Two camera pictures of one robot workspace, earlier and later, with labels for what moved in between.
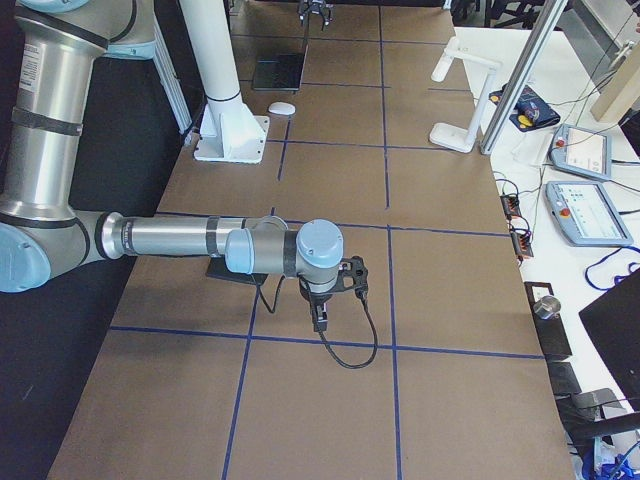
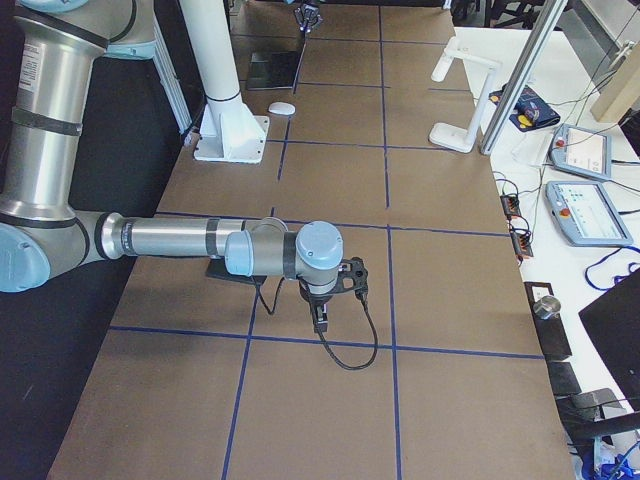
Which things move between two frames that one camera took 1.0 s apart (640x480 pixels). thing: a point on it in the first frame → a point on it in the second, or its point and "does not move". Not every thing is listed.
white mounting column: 230,131 does not move
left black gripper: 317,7 → 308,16
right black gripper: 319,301 does not move
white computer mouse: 282,108 does not move
